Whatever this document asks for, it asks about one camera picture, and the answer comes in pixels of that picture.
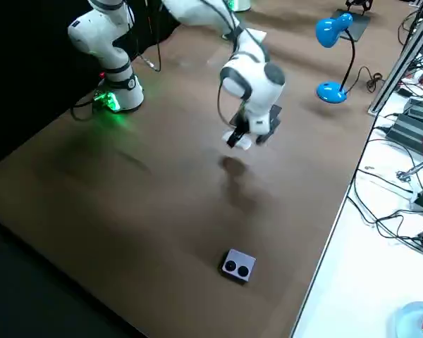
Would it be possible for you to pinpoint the clear plastic container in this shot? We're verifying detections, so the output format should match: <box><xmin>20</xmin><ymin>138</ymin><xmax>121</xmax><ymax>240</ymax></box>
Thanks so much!
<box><xmin>396</xmin><ymin>301</ymin><xmax>423</xmax><ymax>338</ymax></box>

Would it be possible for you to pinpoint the lilac folded flip phone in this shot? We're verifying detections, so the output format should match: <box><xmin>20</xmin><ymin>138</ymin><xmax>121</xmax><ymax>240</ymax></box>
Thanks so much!
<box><xmin>219</xmin><ymin>249</ymin><xmax>257</xmax><ymax>284</ymax></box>

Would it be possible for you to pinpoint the blue desk lamp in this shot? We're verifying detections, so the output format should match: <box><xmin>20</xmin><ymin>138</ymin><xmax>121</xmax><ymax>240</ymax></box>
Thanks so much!
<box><xmin>315</xmin><ymin>13</ymin><xmax>357</xmax><ymax>104</ymax></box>

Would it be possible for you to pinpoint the black lamp power cable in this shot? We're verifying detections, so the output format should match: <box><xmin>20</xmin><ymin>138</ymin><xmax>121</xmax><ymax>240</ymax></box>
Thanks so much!
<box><xmin>348</xmin><ymin>65</ymin><xmax>384</xmax><ymax>95</ymax></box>

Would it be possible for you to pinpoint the black finned power supply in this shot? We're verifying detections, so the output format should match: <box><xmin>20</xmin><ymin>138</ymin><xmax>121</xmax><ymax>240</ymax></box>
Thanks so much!
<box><xmin>403</xmin><ymin>98</ymin><xmax>423</xmax><ymax>123</ymax></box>
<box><xmin>386</xmin><ymin>111</ymin><xmax>423</xmax><ymax>156</ymax></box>

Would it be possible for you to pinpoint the silver metal rod clamp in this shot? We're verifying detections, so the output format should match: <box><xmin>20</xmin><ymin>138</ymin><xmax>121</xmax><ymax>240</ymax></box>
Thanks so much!
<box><xmin>396</xmin><ymin>154</ymin><xmax>423</xmax><ymax>184</ymax></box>

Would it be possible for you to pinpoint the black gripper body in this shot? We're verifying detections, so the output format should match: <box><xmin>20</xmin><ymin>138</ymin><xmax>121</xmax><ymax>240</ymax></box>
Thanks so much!
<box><xmin>237</xmin><ymin>111</ymin><xmax>252</xmax><ymax>134</ymax></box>

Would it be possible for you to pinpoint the black mouse pad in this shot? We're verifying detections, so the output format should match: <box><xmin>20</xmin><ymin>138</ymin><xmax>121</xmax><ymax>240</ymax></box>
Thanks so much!
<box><xmin>231</xmin><ymin>104</ymin><xmax>283</xmax><ymax>137</ymax></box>

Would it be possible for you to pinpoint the aluminium profile post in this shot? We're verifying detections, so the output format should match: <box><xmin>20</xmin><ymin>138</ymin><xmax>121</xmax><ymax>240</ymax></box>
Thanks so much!
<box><xmin>367</xmin><ymin>0</ymin><xmax>423</xmax><ymax>114</ymax></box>

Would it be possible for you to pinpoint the black arm foot cable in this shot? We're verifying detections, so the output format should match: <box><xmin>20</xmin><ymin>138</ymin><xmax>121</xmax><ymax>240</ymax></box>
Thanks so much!
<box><xmin>69</xmin><ymin>93</ymin><xmax>105</xmax><ymax>121</ymax></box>

